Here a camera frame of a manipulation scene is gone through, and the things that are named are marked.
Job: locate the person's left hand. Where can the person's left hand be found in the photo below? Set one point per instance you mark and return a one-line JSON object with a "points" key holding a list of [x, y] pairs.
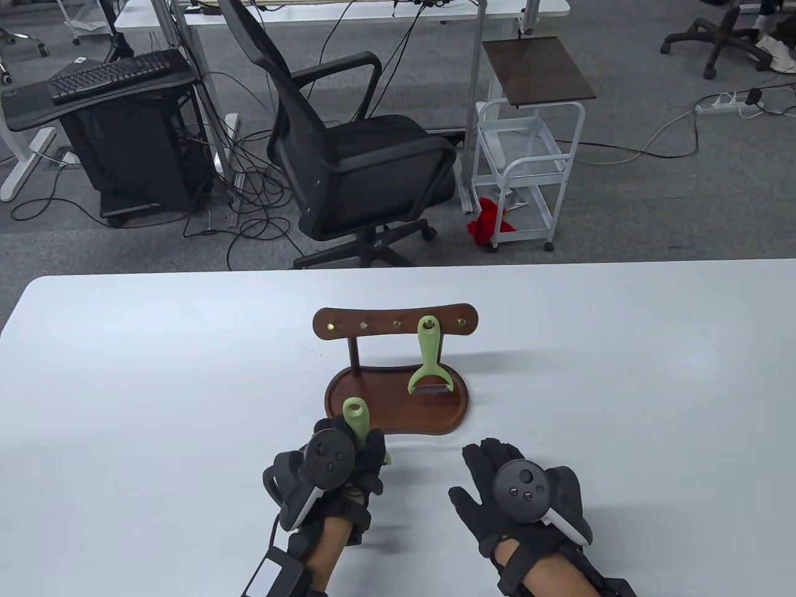
{"points": [[370, 460]]}

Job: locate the person's right hand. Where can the person's right hand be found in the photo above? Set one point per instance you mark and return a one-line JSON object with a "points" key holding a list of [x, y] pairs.
{"points": [[479, 476]]}

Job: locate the green vegetable scraper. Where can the green vegetable scraper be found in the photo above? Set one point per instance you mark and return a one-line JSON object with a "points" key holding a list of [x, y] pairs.
{"points": [[429, 348], [356, 415]]}

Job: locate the brown wooden key rack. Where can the brown wooden key rack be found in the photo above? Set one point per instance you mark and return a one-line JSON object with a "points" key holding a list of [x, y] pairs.
{"points": [[398, 411]]}

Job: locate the black forearm sensor box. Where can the black forearm sensor box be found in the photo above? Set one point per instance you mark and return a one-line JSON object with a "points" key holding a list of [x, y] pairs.
{"points": [[273, 575]]}

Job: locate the person's left forearm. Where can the person's left forearm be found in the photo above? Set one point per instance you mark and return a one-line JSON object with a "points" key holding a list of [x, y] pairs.
{"points": [[329, 553]]}

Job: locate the person's right forearm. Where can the person's right forearm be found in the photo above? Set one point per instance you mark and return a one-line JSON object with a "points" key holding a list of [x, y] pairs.
{"points": [[553, 578]]}

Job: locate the black hand-mounted controller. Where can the black hand-mounted controller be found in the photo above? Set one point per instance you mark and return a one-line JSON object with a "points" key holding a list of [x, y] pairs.
{"points": [[329, 460], [522, 488]]}

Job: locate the red cloth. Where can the red cloth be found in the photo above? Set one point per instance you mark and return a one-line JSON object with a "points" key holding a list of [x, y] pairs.
{"points": [[482, 227]]}

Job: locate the black mesh office chair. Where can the black mesh office chair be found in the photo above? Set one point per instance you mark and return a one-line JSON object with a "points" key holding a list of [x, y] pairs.
{"points": [[373, 155]]}

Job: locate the white rolling cart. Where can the white rolling cart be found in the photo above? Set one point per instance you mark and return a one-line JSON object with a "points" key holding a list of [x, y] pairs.
{"points": [[522, 134]]}

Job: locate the black computer tower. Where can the black computer tower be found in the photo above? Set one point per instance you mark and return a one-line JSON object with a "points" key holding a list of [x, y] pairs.
{"points": [[130, 155]]}

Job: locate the dark brown wooden board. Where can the dark brown wooden board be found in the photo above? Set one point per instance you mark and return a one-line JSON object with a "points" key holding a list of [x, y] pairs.
{"points": [[535, 68]]}

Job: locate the white power strip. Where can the white power strip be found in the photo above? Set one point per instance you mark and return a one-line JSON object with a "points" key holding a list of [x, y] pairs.
{"points": [[715, 107]]}

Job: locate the white metal-legged desk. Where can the white metal-legged desk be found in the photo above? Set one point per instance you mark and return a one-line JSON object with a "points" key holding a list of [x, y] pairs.
{"points": [[373, 13]]}

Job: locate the white desk foot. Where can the white desk foot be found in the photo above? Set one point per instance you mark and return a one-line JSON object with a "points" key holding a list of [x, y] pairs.
{"points": [[25, 165]]}

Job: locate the black keyboard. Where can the black keyboard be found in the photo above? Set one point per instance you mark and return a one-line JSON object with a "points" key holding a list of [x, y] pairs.
{"points": [[106, 74]]}

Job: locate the black plug adapter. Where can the black plug adapter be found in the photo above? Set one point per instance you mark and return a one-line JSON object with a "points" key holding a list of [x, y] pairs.
{"points": [[754, 97]]}

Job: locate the black keyboard tray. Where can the black keyboard tray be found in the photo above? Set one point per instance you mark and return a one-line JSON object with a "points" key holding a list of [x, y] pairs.
{"points": [[25, 106]]}

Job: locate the black swivel chair base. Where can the black swivel chair base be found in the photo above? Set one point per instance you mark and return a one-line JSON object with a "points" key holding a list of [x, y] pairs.
{"points": [[724, 31]]}

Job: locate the black wheeled chair base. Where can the black wheeled chair base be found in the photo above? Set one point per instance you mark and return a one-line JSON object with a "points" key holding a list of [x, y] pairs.
{"points": [[25, 40]]}

